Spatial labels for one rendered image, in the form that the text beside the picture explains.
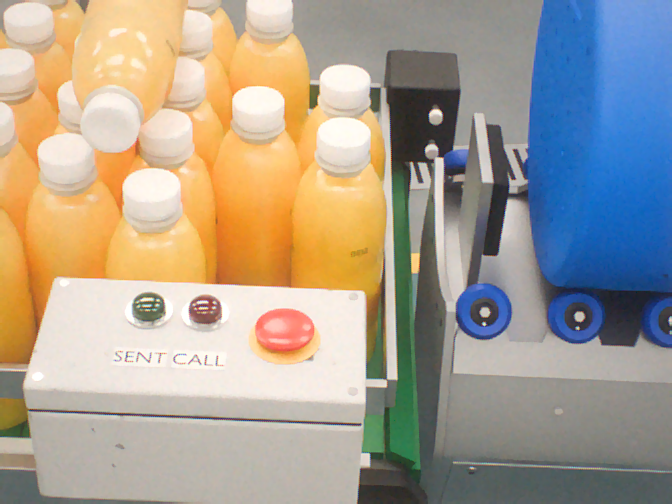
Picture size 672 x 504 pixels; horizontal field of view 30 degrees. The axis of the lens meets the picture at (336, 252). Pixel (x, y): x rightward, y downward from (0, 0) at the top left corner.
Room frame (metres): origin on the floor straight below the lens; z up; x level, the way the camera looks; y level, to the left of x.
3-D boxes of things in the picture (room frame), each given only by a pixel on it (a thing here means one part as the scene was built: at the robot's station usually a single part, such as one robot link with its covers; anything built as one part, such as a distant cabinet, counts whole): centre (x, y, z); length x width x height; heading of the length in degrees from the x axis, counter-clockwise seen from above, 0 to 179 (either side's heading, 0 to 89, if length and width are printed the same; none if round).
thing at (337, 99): (0.84, 0.00, 1.11); 0.04 x 0.04 x 0.02
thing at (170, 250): (0.68, 0.13, 1.00); 0.07 x 0.07 x 0.20
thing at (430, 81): (1.05, -0.07, 0.95); 0.10 x 0.07 x 0.10; 1
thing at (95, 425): (0.56, 0.08, 1.05); 0.20 x 0.10 x 0.10; 91
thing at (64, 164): (0.72, 0.19, 1.11); 0.04 x 0.04 x 0.02
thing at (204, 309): (0.58, 0.08, 1.11); 0.02 x 0.02 x 0.01
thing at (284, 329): (0.56, 0.03, 1.11); 0.04 x 0.04 x 0.01
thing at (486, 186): (0.85, -0.12, 0.99); 0.10 x 0.02 x 0.12; 1
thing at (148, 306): (0.57, 0.11, 1.11); 0.02 x 0.02 x 0.01
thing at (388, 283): (0.85, -0.04, 0.96); 0.40 x 0.01 x 0.03; 1
